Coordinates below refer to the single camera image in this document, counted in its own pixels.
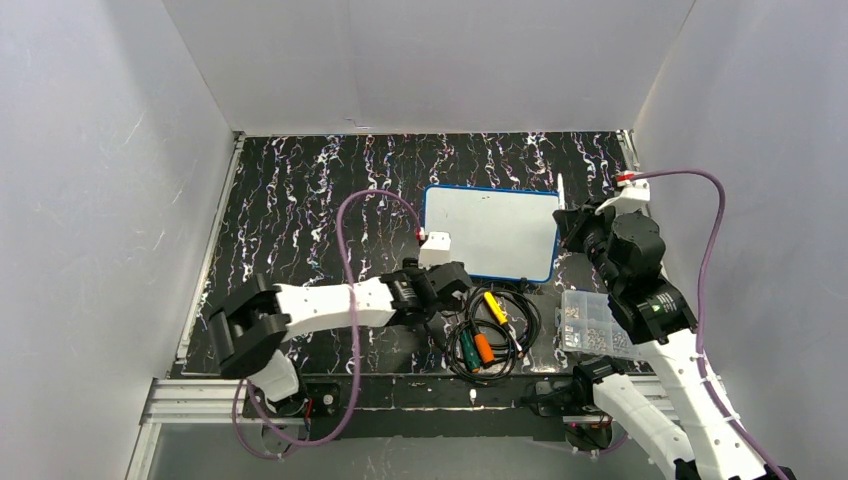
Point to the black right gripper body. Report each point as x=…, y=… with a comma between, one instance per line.
x=579, y=224

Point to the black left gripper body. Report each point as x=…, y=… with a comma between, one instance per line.
x=448, y=283

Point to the red capped whiteboard marker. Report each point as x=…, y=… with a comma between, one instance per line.
x=561, y=204

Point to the blue framed whiteboard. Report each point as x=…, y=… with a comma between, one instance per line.
x=498, y=234

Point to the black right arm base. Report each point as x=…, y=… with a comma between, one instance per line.
x=588, y=430

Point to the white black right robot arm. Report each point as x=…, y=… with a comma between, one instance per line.
x=705, y=441

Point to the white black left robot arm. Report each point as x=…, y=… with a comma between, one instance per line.
x=248, y=327

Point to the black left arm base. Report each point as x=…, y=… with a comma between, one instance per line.
x=293, y=414

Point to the clear plastic screw box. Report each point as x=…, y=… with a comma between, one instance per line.
x=588, y=326

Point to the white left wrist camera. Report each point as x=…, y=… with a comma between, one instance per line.
x=434, y=248

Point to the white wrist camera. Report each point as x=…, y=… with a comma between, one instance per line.
x=631, y=195
x=434, y=248

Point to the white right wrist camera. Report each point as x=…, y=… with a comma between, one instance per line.
x=631, y=195

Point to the yellow handled screwdriver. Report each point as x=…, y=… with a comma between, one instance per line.
x=499, y=315

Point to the orange handled screwdriver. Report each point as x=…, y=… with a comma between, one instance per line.
x=485, y=350

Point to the green handled screwdriver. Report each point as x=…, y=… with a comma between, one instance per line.
x=468, y=346

